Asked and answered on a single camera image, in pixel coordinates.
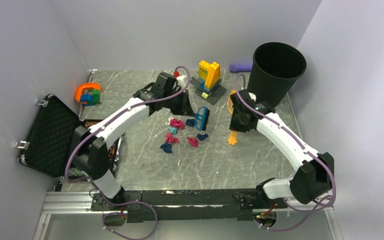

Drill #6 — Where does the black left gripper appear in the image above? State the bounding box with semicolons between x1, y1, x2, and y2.
163;89;195;117

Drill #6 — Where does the yellow slotted scoop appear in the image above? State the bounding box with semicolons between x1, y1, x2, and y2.
226;90;239;146

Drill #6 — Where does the blue hand brush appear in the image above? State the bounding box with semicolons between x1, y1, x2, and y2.
194;106;210;131

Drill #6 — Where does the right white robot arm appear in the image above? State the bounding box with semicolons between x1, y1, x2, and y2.
228;89;334;208

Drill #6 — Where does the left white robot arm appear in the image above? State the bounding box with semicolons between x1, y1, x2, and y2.
64;71;195;210

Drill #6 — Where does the dark grey brick baseplate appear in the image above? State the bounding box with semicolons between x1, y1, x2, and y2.
190;76;227;105

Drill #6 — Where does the large magenta paper scrap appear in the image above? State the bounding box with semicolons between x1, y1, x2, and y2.
169;118;185;130

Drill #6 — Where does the yellow toy brick building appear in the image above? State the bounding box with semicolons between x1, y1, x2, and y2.
198;60;221;93

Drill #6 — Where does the navy paper scrap ball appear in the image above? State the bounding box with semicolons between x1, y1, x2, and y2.
185;118;196;127

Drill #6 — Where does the cyan paper scrap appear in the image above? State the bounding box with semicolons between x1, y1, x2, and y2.
168;126;178;135

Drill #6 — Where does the navy scrap in pile centre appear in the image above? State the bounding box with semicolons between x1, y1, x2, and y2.
196;133;209;141

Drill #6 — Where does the purple cylinder object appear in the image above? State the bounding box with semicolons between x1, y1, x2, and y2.
228;63;252;73

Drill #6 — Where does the magenta scrap near left gripper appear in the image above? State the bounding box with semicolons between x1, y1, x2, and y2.
165;132;180;144

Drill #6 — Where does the black plastic trash bin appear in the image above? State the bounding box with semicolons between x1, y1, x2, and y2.
246;42;307;108

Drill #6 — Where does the navy scrap by brush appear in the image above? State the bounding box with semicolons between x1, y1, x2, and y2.
160;142;173;154

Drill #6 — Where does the orange blue green toy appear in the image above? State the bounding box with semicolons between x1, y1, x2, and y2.
74;82;103;106

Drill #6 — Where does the black poker chip case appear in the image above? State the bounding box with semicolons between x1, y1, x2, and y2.
15;93;123;181

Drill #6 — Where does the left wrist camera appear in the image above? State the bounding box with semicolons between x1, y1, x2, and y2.
173;71;189;89

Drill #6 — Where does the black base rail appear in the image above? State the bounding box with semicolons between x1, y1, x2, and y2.
90;188;286;223

